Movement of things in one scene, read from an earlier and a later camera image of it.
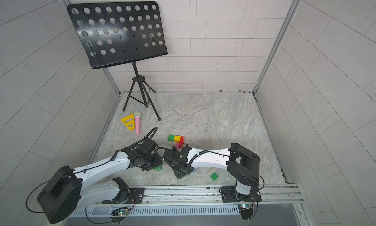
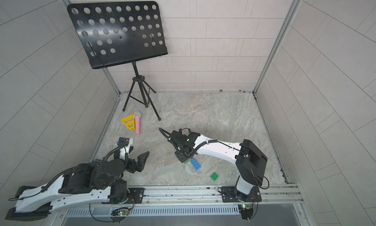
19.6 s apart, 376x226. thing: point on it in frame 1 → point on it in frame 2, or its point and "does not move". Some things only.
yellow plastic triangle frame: (129, 121) does not move
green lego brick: (214, 176) does not move
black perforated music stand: (118, 33) does not move
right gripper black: (174, 168) → (179, 156)
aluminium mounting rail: (283, 193) does not move
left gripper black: (159, 161) → (133, 163)
